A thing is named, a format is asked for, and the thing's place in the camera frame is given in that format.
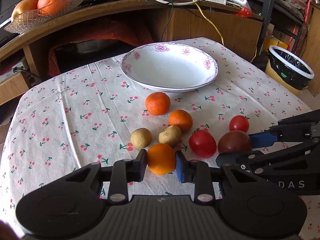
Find dark purple tomato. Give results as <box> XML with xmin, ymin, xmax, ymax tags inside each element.
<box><xmin>217</xmin><ymin>131</ymin><xmax>253</xmax><ymax>154</ymax></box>

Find small potato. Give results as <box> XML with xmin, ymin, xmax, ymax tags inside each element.
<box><xmin>130</xmin><ymin>128</ymin><xmax>152</xmax><ymax>149</ymax></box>
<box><xmin>158</xmin><ymin>125</ymin><xmax>182</xmax><ymax>147</ymax></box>

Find small red cherry tomato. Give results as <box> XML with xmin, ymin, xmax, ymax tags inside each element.
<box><xmin>229</xmin><ymin>115</ymin><xmax>249</xmax><ymax>133</ymax></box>

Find rough orange mandarin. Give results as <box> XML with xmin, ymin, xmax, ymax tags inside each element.
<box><xmin>145</xmin><ymin>92</ymin><xmax>171</xmax><ymax>115</ymax></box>

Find yellow trash bin black liner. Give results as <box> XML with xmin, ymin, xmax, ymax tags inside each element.
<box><xmin>265</xmin><ymin>45</ymin><xmax>315</xmax><ymax>95</ymax></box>

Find cherry print tablecloth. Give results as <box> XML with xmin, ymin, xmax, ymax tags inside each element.
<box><xmin>1</xmin><ymin>38</ymin><xmax>309</xmax><ymax>239</ymax></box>

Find white floral porcelain bowl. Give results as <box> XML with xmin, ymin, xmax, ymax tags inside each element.
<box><xmin>120</xmin><ymin>42</ymin><xmax>219</xmax><ymax>93</ymax></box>

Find black metal shelf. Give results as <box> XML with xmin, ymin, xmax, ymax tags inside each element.
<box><xmin>220</xmin><ymin>0</ymin><xmax>311</xmax><ymax>63</ymax></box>

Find red plastic bag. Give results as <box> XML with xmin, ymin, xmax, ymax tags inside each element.
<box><xmin>236</xmin><ymin>7</ymin><xmax>252</xmax><ymax>18</ymax></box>

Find white adapter box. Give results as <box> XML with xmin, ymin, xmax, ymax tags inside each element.
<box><xmin>230</xmin><ymin>0</ymin><xmax>251</xmax><ymax>10</ymax></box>

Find red cloth under cabinet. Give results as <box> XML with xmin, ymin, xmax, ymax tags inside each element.
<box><xmin>46</xmin><ymin>18</ymin><xmax>153</xmax><ymax>77</ymax></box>

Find wooden tv cabinet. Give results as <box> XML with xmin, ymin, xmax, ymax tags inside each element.
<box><xmin>0</xmin><ymin>0</ymin><xmax>263</xmax><ymax>106</ymax></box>

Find glass fruit dish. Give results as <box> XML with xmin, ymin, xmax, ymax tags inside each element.
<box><xmin>4</xmin><ymin>0</ymin><xmax>84</xmax><ymax>34</ymax></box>

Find large orange front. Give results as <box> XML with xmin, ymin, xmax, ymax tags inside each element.
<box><xmin>37</xmin><ymin>0</ymin><xmax>66</xmax><ymax>16</ymax></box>

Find yellow apple in dish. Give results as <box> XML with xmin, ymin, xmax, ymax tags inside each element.
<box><xmin>11</xmin><ymin>0</ymin><xmax>38</xmax><ymax>21</ymax></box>

